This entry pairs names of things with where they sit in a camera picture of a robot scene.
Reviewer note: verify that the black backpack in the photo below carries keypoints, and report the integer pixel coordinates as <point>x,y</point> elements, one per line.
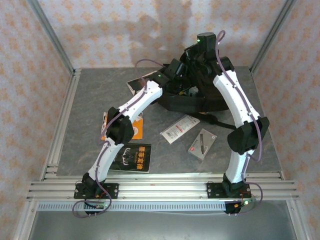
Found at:
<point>185,102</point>

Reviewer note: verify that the dark book with brown cover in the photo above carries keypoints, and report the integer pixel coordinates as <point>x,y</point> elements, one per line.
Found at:
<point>136,85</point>

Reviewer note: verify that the white packet with red stripe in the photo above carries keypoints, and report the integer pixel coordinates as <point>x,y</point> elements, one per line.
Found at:
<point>178,128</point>

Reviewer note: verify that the orange paperback book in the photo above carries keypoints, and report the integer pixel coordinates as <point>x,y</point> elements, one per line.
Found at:
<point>137,130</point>

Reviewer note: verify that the grey pen box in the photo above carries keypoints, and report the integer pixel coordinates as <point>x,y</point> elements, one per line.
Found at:
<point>205,142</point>

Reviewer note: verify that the black book with orange title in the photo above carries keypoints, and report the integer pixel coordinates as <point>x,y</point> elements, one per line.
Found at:
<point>140,157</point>

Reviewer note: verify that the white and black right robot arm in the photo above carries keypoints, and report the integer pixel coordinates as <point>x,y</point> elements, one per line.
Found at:
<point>235,100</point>

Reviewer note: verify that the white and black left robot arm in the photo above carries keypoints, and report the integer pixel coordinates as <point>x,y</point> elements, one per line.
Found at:
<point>140,102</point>

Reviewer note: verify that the small circuit board green LED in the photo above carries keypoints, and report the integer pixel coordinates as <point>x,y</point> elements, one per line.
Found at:
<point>243,203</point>
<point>100,205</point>

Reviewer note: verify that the grey metal sheet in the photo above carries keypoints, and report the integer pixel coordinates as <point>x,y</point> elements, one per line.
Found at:
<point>162,227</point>

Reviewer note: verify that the aluminium corner post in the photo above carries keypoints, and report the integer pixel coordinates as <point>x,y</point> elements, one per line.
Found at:
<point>272,35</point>
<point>51,35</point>

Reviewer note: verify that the aluminium table side rail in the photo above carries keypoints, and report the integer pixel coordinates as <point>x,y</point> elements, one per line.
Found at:
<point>71,90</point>

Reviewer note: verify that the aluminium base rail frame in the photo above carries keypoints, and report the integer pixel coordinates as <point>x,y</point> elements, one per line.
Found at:
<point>162,187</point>

